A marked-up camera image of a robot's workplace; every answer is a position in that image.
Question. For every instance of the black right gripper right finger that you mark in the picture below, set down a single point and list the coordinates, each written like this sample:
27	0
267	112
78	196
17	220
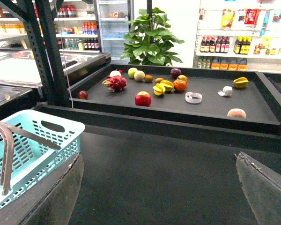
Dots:
262	189

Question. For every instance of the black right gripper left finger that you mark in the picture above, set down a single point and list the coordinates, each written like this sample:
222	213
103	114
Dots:
57	206

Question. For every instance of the light blue plastic basket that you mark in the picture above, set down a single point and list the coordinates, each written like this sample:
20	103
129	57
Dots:
33	161

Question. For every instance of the brown basket handle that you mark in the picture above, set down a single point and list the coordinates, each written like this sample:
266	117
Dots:
6	131

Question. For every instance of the red green mango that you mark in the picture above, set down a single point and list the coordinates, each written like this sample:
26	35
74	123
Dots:
183	78

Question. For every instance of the pink peach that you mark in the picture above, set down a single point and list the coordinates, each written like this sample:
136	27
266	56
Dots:
237	113

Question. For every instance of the black fruit display tray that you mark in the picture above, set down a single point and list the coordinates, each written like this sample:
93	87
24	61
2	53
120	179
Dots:
199	104

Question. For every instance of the yellow starfruit far right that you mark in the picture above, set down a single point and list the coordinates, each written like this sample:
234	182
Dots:
241	82

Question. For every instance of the yellow starfruit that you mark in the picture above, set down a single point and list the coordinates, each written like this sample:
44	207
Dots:
159	89
241	82
167	85

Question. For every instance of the glass freezer chest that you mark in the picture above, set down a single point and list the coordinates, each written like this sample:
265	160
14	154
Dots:
19	69

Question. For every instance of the pink dragon fruit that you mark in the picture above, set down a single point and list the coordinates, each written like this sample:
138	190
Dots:
115	83

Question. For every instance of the red apple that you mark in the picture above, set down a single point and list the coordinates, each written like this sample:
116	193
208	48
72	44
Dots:
143	98

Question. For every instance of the orange persimmon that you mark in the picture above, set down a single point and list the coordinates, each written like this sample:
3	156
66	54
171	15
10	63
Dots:
179	85

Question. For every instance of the white onion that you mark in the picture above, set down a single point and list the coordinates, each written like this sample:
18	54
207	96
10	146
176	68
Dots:
115	73

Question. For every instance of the yellow starfruit back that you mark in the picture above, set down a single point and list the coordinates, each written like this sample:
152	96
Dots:
167	85

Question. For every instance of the yellow starfruit front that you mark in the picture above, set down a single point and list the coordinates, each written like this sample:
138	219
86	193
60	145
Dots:
159	89

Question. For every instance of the purple passion fruit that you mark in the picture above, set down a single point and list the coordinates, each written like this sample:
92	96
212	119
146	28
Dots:
175	73

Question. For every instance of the green apple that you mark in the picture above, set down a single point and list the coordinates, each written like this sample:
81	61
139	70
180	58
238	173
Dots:
132	71

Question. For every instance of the pale round melon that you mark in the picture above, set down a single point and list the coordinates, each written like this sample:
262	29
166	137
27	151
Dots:
139	75

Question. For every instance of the brown kiwi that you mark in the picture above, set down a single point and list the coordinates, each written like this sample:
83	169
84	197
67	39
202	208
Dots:
158	80
148	78

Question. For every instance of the store shelf with bottles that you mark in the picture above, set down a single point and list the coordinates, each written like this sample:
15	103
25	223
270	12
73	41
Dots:
245	33

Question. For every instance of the left store shelf drinks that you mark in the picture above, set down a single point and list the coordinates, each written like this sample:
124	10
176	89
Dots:
74	20

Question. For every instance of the green potted plant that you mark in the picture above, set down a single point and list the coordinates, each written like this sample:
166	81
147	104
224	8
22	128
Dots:
149	40

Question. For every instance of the black metal frame post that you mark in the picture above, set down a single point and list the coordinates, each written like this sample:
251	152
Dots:
38	20

